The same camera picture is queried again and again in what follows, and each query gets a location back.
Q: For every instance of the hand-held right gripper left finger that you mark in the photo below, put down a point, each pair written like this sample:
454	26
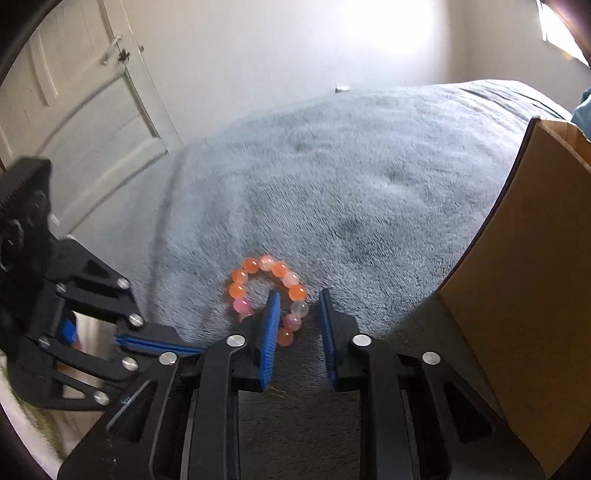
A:
271	332

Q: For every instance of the brown cardboard box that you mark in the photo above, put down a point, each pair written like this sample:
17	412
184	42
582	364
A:
531	277

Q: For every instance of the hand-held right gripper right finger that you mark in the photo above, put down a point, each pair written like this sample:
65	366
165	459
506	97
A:
327	332

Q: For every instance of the bright window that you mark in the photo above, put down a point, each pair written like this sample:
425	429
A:
554	23

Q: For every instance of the white panel door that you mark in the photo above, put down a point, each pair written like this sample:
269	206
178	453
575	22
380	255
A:
92	115

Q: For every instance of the blue comforter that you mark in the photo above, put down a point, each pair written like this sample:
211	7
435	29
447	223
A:
584	113

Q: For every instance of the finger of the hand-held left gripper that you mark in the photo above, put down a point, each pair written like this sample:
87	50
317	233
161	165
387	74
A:
83	364
157	339

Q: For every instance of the metal door latch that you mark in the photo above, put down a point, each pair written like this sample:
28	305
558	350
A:
113	48

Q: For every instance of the grey fleece bed blanket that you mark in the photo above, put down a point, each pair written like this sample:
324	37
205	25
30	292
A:
346	184

